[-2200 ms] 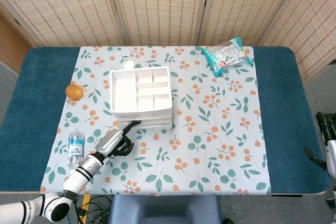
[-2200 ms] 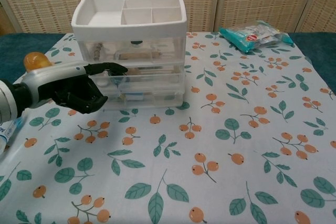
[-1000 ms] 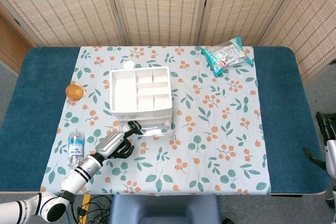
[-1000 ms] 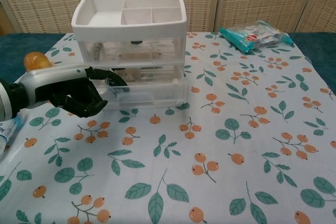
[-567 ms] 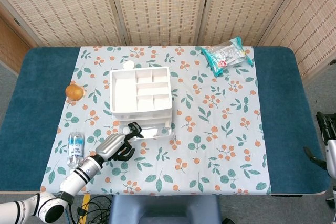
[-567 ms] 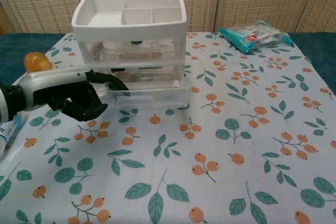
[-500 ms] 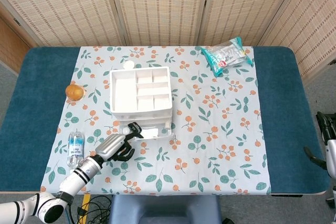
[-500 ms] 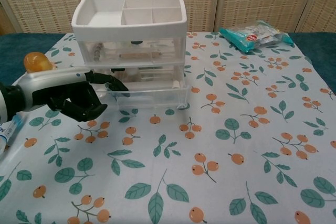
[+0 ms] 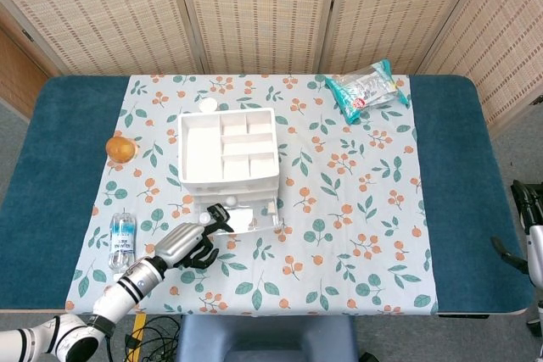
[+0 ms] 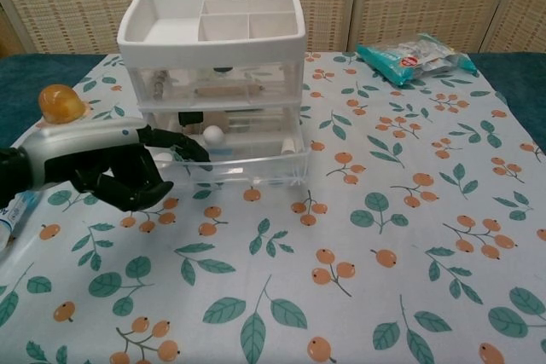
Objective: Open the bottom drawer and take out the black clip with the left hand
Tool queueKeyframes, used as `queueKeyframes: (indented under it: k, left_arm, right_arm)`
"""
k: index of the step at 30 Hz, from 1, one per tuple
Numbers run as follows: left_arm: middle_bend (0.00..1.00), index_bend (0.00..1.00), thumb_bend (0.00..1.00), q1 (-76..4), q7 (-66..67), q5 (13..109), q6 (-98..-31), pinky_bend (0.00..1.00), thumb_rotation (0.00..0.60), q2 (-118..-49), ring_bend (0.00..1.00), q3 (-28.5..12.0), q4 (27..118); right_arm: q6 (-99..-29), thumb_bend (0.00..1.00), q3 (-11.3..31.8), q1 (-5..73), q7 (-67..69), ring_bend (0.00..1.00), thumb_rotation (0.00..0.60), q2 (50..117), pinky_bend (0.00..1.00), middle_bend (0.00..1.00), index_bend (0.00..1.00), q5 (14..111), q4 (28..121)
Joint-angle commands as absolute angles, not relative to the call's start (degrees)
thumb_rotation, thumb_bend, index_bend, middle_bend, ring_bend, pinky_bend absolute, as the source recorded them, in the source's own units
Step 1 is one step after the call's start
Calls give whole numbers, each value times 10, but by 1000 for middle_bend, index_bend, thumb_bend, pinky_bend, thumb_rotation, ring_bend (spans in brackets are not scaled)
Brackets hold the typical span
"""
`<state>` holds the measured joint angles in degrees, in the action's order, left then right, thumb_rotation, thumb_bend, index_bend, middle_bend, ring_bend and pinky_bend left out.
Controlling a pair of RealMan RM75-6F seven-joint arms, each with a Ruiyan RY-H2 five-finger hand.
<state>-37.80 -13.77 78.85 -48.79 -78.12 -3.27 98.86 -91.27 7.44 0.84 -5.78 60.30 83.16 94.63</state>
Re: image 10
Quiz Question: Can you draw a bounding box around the brown wooden stick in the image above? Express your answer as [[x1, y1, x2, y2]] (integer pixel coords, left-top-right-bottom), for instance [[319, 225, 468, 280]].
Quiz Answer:
[[194, 85, 264, 99]]

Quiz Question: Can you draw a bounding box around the bamboo folding screen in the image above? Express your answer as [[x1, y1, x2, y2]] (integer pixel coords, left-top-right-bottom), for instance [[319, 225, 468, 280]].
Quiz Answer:
[[0, 0, 546, 57]]

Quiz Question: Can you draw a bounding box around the white drawer organizer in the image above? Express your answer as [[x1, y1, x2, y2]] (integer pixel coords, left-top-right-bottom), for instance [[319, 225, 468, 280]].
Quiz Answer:
[[117, 0, 309, 188]]

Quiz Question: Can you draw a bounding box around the small black clip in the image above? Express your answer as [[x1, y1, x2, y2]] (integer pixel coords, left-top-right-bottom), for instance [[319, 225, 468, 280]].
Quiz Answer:
[[177, 111, 205, 127]]

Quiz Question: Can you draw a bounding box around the floral print tablecloth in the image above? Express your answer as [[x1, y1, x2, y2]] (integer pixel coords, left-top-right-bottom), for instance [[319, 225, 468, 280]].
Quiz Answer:
[[0, 51, 546, 364]]

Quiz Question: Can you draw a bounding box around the teal snack bag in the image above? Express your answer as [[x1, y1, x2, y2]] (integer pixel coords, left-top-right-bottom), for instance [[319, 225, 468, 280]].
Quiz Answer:
[[356, 32, 478, 86]]

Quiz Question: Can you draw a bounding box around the amber jelly cup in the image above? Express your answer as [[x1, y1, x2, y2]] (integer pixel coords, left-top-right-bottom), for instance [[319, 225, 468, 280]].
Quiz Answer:
[[38, 84, 89, 125]]

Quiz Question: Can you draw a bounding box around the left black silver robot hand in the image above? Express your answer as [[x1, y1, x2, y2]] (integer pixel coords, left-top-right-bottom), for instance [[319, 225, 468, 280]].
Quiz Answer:
[[20, 118, 213, 212]]

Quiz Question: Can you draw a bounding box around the clear water bottle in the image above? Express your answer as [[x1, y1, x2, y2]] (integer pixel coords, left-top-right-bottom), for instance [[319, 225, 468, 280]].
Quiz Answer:
[[0, 188, 44, 263]]

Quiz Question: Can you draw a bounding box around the small white ball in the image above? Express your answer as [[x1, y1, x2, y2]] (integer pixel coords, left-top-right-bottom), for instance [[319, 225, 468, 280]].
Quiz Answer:
[[202, 124, 225, 146]]

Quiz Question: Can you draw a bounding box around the clear plastic drawer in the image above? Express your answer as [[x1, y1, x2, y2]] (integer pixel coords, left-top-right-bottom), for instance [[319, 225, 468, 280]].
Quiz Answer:
[[142, 105, 303, 146], [127, 61, 305, 106], [164, 136, 311, 189]]

